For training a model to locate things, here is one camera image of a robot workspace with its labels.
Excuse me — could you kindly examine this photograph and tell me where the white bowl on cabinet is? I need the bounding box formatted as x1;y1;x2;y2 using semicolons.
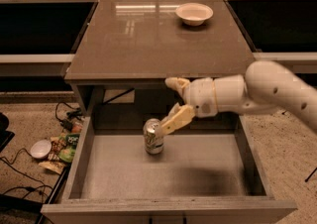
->
175;3;214;27

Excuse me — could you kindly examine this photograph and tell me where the black tripod leg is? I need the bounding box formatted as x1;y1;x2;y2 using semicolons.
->
304;168;317;182

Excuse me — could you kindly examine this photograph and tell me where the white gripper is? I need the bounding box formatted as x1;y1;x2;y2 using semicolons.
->
160;77;218;135

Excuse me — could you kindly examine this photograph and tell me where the black power adapter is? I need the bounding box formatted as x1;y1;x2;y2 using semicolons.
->
60;120;73;132

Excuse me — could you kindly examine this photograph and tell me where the open grey top drawer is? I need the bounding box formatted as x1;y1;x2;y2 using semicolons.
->
42;117;296;224

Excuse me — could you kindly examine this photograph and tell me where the black cable on floor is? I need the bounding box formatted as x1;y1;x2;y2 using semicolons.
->
0;148;53;199

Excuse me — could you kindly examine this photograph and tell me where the white bowl on floor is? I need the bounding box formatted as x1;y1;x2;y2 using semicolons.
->
30;140;52;160

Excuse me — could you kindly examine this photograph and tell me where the grey cabinet with glossy top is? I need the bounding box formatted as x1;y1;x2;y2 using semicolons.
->
65;0;254;115

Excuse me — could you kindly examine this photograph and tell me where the green snack bag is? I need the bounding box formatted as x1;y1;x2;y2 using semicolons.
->
58;133;80;164

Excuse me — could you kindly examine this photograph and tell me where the green white 7up can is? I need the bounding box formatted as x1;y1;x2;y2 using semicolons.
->
143;118;163;155

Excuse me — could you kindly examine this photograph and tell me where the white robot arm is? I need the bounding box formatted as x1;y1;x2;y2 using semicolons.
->
160;60;317;135

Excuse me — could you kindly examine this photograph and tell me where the brown snack packet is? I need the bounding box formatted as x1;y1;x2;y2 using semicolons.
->
39;161;65;174

